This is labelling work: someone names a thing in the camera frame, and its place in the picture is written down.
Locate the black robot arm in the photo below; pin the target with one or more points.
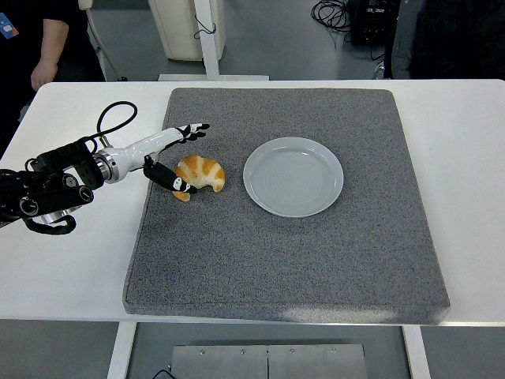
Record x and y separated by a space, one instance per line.
39 193

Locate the person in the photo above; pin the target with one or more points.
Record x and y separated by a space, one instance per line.
453 39
51 43

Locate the white table leg with foot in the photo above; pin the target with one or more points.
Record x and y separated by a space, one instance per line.
209 47

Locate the grey round plate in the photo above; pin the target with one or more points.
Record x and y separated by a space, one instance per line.
292 177

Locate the grey metal plate with screws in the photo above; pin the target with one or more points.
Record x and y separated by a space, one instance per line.
236 363

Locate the black equipment box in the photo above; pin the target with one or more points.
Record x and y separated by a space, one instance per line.
371 23

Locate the white cabinet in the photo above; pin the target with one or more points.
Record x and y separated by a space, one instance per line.
177 31

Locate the grey speckled mat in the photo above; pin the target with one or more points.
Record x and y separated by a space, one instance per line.
276 256

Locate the golden croissant bread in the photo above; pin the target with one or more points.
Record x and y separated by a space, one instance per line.
205 173

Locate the white tubular stand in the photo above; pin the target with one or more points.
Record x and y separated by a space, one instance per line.
84 3

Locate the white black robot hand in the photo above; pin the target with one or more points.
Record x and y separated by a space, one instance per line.
142 148

